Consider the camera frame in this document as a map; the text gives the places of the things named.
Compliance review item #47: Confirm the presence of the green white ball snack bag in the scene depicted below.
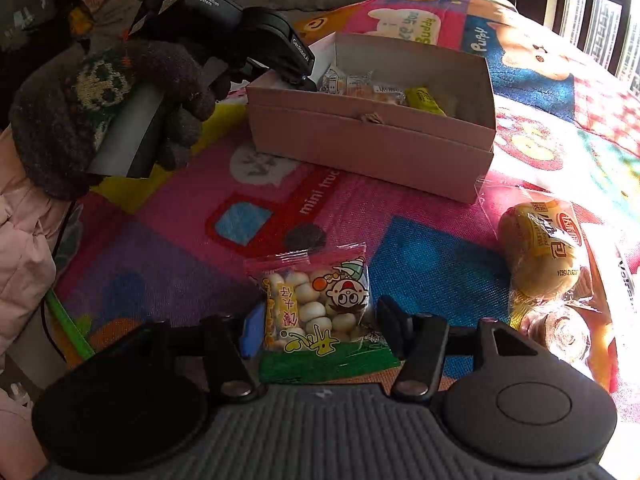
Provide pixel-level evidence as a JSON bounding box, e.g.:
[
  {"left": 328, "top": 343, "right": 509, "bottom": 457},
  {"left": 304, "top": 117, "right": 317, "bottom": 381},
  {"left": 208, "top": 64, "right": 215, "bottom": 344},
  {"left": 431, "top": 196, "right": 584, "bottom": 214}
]
[{"left": 245, "top": 243, "right": 399, "bottom": 384}]

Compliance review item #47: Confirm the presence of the yellow snack packet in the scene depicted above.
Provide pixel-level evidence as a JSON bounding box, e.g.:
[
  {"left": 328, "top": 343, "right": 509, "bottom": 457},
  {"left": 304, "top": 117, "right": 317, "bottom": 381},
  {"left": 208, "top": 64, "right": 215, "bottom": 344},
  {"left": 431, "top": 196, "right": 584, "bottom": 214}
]
[{"left": 405, "top": 87, "right": 446, "bottom": 117}]

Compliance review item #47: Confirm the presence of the pink cardboard box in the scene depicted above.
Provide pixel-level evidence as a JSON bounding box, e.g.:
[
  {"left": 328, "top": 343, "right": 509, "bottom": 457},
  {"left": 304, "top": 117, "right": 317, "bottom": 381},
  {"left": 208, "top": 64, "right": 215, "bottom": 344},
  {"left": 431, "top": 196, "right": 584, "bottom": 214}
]
[{"left": 247, "top": 32, "right": 496, "bottom": 204}]

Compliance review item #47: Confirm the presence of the white red biscuit packet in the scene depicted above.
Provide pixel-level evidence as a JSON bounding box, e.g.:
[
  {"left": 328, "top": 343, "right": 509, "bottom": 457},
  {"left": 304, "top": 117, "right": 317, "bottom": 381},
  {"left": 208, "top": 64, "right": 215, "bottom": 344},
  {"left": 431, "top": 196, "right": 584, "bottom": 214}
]
[{"left": 318, "top": 64, "right": 373, "bottom": 98}]

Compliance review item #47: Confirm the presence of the brown bread bun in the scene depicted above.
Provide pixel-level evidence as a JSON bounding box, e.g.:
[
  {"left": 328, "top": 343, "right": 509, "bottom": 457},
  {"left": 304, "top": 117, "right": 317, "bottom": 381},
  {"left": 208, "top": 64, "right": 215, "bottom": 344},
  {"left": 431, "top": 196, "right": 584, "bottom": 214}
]
[{"left": 346, "top": 84, "right": 407, "bottom": 106}]

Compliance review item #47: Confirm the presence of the dark patterned gloved left hand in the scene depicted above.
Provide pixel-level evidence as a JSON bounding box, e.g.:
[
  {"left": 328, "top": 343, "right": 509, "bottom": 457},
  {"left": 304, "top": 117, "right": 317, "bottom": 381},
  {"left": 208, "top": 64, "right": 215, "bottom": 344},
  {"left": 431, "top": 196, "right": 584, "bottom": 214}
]
[{"left": 9, "top": 41, "right": 216, "bottom": 200}]

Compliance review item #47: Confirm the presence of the colourful cartoon play mat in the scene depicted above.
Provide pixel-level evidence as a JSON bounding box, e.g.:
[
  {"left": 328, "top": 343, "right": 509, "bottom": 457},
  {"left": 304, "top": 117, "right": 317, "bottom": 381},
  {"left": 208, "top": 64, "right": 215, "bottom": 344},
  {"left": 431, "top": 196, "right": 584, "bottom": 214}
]
[{"left": 49, "top": 0, "right": 640, "bottom": 411}]

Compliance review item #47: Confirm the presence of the yellow wrapped bun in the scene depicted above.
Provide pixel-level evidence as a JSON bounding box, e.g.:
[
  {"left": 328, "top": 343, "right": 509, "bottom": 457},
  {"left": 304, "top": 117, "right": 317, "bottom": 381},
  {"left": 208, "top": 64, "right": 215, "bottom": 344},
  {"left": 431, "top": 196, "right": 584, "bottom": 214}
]
[{"left": 497, "top": 200, "right": 588, "bottom": 302}]

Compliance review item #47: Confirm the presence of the pink sleeve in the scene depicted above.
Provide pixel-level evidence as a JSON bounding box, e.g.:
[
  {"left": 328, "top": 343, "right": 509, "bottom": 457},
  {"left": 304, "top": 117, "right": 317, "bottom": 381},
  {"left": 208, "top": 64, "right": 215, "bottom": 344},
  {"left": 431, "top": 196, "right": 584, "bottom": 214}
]
[{"left": 1, "top": 128, "right": 68, "bottom": 479}]

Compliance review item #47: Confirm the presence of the window frame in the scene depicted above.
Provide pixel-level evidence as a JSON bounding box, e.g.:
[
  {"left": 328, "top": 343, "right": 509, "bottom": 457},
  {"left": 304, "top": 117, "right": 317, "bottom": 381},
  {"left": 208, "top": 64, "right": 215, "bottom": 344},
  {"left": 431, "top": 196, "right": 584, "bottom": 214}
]
[{"left": 502, "top": 0, "right": 640, "bottom": 97}]

